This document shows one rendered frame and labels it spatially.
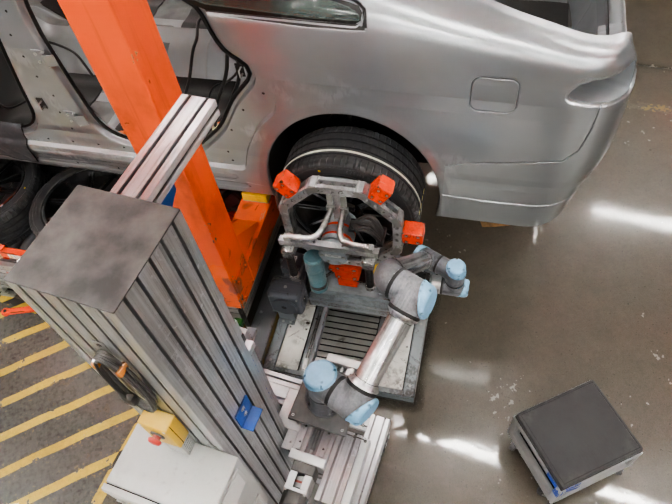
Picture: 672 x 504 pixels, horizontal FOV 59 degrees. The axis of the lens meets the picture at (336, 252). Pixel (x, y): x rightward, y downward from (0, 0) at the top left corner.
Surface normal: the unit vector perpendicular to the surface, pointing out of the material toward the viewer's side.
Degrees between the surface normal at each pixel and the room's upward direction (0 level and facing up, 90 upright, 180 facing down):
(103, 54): 90
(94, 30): 90
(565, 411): 0
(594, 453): 0
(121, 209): 0
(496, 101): 90
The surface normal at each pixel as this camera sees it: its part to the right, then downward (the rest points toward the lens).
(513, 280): -0.09, -0.58
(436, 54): -0.25, 0.67
